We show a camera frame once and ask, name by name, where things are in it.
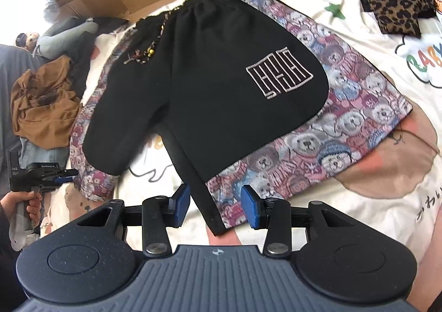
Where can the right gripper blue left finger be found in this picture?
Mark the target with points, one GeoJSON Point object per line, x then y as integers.
{"type": "Point", "coordinates": [178, 206]}

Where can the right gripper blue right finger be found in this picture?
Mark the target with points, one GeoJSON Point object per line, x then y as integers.
{"type": "Point", "coordinates": [253, 208]}

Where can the black shorts with bear pattern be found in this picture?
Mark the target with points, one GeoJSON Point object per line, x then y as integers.
{"type": "Point", "coordinates": [242, 92]}

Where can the light blue denim jeans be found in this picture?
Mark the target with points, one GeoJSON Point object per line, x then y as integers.
{"type": "Point", "coordinates": [31, 153]}

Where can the brown crumpled garment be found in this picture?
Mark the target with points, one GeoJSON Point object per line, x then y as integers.
{"type": "Point", "coordinates": [43, 106]}

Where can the black garment under neck pillow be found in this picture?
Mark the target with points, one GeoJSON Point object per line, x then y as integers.
{"type": "Point", "coordinates": [81, 52]}

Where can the grey neck pillow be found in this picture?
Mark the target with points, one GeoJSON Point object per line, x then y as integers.
{"type": "Point", "coordinates": [62, 35]}

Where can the small bear plush toy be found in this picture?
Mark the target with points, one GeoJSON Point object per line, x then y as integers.
{"type": "Point", "coordinates": [27, 41]}

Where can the cream bear print bedsheet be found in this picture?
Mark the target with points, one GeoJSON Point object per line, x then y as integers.
{"type": "Point", "coordinates": [395, 189]}

